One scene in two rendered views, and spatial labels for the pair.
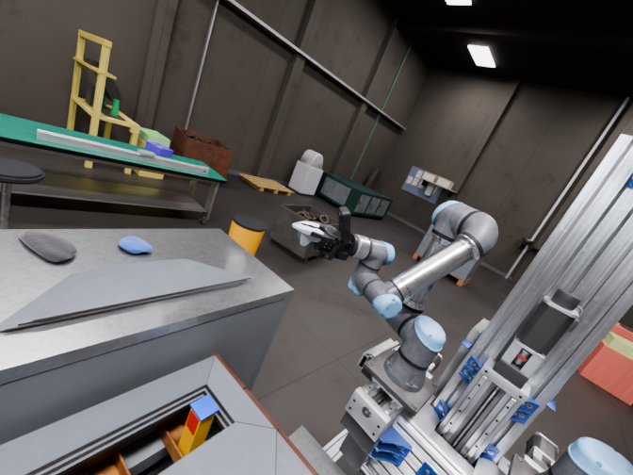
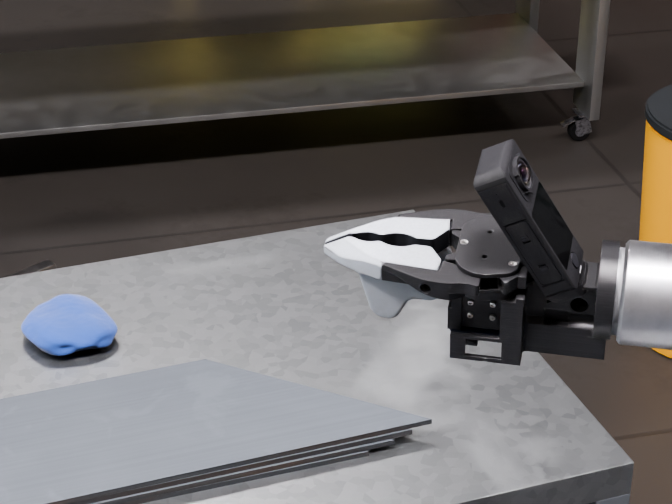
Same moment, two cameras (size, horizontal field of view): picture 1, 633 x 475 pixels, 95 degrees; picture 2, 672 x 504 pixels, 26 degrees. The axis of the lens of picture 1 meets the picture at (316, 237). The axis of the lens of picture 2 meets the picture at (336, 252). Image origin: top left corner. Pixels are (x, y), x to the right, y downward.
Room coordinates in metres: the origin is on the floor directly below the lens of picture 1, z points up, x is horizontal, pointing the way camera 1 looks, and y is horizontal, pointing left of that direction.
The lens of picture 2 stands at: (0.07, -0.53, 1.97)
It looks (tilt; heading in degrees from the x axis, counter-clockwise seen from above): 29 degrees down; 39
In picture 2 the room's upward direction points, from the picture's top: straight up
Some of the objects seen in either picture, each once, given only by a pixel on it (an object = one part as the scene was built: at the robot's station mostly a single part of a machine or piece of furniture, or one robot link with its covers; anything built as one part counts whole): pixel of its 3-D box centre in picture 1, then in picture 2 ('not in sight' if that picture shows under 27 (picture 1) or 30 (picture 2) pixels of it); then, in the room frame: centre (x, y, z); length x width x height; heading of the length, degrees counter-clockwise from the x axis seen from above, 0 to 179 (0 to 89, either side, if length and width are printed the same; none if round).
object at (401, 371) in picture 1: (408, 365); not in sight; (0.93, -0.50, 1.09); 0.15 x 0.15 x 0.10
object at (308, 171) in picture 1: (308, 172); not in sight; (9.28, 1.04, 0.68); 0.76 x 0.62 x 1.36; 143
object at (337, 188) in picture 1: (352, 196); not in sight; (10.35, -0.59, 0.42); 2.13 x 1.95 x 0.84; 143
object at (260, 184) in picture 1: (267, 185); not in sight; (7.94, 1.84, 0.06); 1.39 x 0.96 x 0.13; 143
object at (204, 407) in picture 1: (203, 408); not in sight; (0.63, 0.10, 0.88); 0.06 x 0.06 x 0.02; 59
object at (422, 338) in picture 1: (422, 338); not in sight; (0.94, -0.49, 1.20); 0.13 x 0.12 x 0.14; 27
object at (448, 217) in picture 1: (428, 270); not in sight; (1.05, -0.43, 1.41); 0.15 x 0.12 x 0.55; 27
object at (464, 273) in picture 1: (452, 249); not in sight; (7.07, -3.16, 0.61); 1.28 x 0.82 x 1.22; 54
